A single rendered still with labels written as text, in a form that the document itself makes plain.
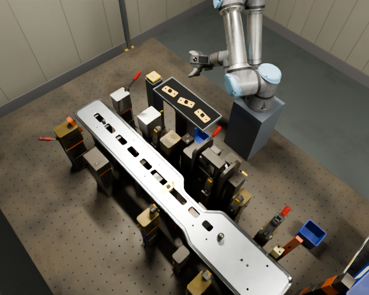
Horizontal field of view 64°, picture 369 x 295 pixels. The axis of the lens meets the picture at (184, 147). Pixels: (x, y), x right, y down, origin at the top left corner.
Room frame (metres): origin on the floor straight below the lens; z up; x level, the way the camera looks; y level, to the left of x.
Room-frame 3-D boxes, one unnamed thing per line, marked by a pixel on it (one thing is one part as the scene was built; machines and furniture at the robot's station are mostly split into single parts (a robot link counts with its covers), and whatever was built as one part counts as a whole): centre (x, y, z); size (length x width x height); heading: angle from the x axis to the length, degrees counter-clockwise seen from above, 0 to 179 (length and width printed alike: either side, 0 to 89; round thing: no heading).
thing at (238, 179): (0.61, -0.24, 0.91); 0.07 x 0.05 x 0.42; 136
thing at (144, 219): (0.44, 0.16, 0.87); 0.12 x 0.07 x 0.35; 136
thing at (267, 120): (1.10, -0.40, 0.90); 0.20 x 0.20 x 0.40; 45
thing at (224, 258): (0.62, 0.09, 1.00); 1.38 x 0.22 x 0.02; 46
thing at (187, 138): (0.83, -0.01, 0.90); 0.05 x 0.05 x 0.40; 46
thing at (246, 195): (0.56, -0.28, 0.88); 0.11 x 0.07 x 0.37; 136
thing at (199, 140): (1.08, -0.09, 0.74); 0.11 x 0.10 x 0.09; 46
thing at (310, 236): (0.49, -0.69, 0.74); 0.11 x 0.10 x 0.09; 46
